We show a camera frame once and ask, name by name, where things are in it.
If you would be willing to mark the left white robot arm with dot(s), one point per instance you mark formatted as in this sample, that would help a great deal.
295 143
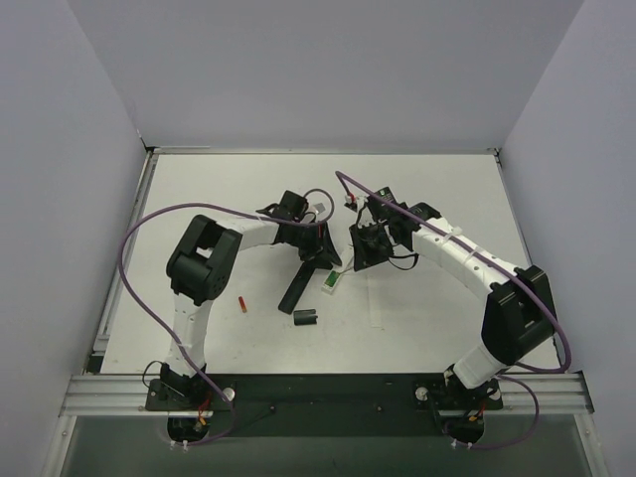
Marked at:
200 268

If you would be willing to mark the green battery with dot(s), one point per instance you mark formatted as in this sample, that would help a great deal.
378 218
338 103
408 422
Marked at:
331 280

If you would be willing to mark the black remote control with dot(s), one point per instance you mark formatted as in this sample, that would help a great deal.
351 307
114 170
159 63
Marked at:
296 288

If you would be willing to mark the black battery cover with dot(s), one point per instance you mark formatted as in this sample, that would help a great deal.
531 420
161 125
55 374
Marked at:
305 317

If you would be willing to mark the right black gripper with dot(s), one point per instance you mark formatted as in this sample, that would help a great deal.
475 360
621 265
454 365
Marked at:
371 246

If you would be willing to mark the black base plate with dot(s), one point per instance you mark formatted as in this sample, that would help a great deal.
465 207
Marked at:
328 405

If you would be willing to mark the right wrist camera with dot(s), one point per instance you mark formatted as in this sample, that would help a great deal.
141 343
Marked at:
355 203

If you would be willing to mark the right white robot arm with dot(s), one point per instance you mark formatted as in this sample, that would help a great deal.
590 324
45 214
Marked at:
515 299

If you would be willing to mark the white remote control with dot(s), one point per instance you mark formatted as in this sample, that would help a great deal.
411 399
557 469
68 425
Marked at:
328 290

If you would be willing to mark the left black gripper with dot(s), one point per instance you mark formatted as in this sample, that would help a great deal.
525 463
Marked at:
315 249

